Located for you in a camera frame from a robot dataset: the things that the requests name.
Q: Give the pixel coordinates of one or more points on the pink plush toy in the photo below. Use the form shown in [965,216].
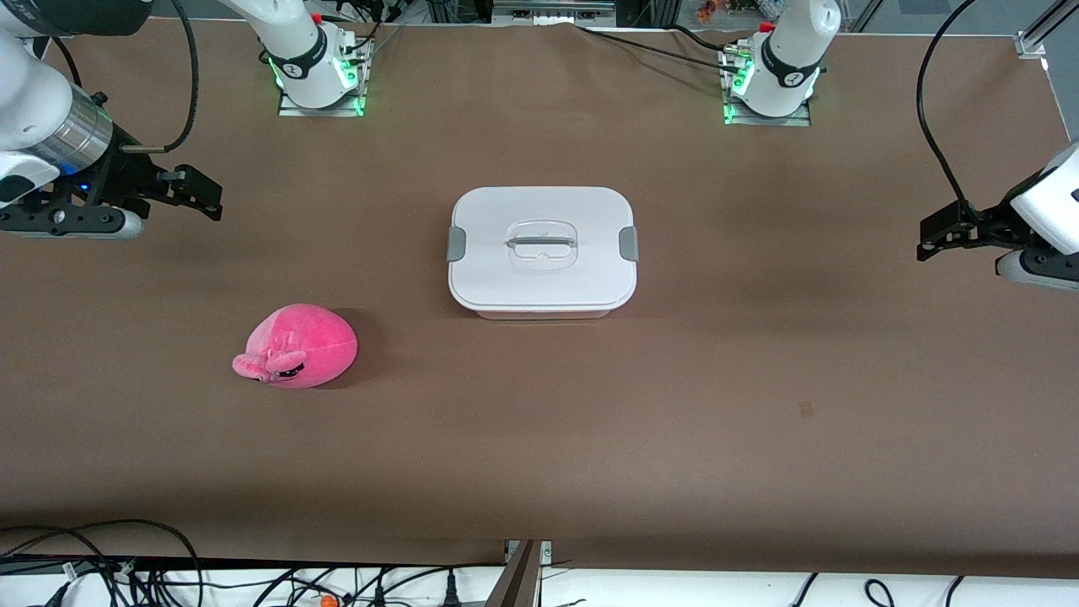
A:
[303,346]

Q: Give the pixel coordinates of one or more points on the dark support beam with bracket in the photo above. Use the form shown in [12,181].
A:
[516,582]

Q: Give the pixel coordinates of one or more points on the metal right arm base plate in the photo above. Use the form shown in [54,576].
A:
[295,108]

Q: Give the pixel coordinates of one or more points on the brown table cover sheet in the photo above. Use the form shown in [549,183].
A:
[539,438]

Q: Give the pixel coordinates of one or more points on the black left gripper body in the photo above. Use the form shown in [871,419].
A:
[993,221]

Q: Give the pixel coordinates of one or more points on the white box lid grey latches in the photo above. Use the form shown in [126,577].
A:
[539,278]

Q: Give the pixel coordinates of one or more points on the colourful background toys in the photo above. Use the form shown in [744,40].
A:
[725,8]

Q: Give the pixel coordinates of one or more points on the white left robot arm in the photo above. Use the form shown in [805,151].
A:
[792,51]

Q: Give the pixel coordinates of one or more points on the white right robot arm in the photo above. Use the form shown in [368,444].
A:
[25,101]

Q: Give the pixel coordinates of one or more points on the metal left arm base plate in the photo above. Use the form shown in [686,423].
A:
[801,120]

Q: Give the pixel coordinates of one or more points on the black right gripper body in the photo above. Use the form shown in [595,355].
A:
[115,179]

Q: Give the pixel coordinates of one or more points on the aluminium frame rail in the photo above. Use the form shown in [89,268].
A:
[552,10]

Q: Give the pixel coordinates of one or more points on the aluminium corner profile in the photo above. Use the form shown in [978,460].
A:
[1041,34]

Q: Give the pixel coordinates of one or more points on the black power plug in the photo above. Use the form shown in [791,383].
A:
[451,592]

